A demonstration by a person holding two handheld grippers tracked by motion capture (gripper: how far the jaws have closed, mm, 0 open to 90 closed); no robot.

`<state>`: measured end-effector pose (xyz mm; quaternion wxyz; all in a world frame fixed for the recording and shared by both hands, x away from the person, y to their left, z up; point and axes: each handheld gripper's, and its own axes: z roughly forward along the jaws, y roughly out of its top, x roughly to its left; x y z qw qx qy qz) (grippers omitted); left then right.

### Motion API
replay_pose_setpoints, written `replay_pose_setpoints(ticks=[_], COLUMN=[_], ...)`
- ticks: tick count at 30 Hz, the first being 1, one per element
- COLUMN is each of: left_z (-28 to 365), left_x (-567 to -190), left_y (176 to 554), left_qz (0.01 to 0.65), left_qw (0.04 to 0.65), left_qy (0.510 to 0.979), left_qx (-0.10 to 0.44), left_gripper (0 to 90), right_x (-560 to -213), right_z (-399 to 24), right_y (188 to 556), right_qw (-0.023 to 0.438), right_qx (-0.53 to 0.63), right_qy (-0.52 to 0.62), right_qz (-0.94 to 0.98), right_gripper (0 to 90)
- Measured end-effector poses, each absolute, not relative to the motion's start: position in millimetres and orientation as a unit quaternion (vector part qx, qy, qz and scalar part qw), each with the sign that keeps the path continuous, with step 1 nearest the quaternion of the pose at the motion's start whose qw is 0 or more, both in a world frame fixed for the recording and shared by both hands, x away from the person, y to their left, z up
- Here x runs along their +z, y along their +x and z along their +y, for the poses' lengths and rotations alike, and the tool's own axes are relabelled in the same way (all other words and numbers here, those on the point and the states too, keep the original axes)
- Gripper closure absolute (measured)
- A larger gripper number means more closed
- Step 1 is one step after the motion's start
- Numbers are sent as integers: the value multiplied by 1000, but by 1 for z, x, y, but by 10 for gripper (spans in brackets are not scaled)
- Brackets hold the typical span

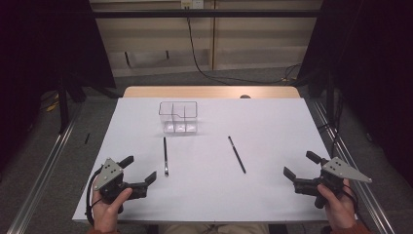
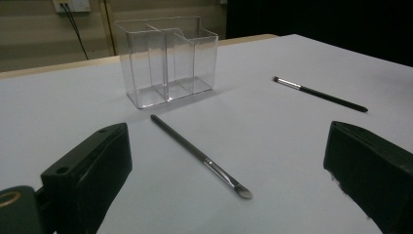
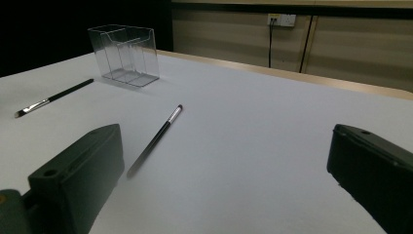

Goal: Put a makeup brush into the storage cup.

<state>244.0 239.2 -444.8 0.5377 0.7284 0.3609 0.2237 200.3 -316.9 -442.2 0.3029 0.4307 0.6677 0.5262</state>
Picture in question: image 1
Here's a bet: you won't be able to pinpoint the person's left hand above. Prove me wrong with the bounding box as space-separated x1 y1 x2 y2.
92 179 133 233

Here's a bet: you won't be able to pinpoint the black horizontal metal bar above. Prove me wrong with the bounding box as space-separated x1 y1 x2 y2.
92 9 322 19

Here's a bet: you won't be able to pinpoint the aluminium floor rail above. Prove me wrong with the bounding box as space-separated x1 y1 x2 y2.
6 106 84 234
310 98 395 234

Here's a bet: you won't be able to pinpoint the white wall socket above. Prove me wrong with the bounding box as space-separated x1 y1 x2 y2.
180 0 205 10

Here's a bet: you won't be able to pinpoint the black curtain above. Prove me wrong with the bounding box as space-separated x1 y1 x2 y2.
0 0 117 170
296 0 413 188

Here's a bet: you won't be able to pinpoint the black metal stand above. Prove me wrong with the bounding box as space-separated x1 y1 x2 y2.
56 76 86 135
325 71 337 125

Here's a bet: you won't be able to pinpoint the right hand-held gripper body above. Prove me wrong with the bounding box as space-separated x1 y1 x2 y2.
292 156 373 210

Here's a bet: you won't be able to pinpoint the long black wall cable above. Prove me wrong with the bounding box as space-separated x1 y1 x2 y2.
185 6 303 86

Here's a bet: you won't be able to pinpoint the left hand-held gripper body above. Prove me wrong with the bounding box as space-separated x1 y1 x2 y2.
93 157 149 214

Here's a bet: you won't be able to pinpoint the left hand-held gripper cable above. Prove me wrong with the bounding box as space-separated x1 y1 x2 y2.
85 167 105 226

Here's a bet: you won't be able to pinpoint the black cosmetic pencil silver end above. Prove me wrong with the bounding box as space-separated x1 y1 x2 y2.
163 136 169 177

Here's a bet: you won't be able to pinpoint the white table sheet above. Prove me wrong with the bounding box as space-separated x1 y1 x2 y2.
71 97 358 224

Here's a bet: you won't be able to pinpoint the clear plastic organizer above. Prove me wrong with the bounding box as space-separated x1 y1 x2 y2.
158 100 199 135

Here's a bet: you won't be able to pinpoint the black floor cables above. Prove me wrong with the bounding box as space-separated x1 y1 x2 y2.
318 94 345 157

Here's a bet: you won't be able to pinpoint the person's right hand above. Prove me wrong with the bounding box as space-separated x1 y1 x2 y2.
316 178 358 231

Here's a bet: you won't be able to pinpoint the black makeup brush silver ferrule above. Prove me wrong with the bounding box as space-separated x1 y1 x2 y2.
227 136 247 175

